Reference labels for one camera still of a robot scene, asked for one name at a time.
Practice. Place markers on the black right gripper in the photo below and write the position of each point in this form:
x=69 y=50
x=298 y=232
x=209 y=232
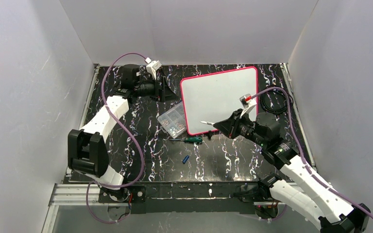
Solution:
x=235 y=124

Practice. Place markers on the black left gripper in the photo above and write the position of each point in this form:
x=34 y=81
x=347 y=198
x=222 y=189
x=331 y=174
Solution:
x=160 y=89

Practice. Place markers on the white blue marker pen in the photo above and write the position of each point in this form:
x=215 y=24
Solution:
x=207 y=123

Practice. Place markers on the pink framed whiteboard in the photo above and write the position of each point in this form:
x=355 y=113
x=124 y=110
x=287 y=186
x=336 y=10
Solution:
x=214 y=97

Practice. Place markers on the blue marker cap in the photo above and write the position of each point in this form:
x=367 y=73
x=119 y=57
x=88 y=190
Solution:
x=185 y=159

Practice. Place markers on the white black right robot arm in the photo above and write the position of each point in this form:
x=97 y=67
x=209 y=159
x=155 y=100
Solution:
x=324 y=209

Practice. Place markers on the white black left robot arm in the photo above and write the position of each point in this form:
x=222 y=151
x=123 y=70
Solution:
x=135 y=82

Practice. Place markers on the clear plastic screw box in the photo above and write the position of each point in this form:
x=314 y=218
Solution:
x=173 y=121

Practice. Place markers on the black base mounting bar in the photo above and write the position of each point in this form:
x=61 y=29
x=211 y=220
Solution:
x=247 y=198

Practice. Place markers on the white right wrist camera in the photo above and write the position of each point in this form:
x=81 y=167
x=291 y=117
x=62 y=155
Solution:
x=248 y=104

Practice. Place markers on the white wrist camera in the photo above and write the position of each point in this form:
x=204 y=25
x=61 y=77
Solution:
x=248 y=104
x=152 y=67

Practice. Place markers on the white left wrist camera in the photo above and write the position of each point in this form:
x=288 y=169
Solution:
x=152 y=67

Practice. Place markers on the green handled screwdriver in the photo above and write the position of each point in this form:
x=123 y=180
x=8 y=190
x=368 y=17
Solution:
x=191 y=140

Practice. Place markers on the aluminium rail right edge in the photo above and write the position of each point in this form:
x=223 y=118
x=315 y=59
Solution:
x=287 y=79

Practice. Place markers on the aluminium rail edge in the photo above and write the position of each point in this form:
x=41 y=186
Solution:
x=70 y=198
x=287 y=79

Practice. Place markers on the aluminium rail left edge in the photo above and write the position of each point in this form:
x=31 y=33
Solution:
x=70 y=198

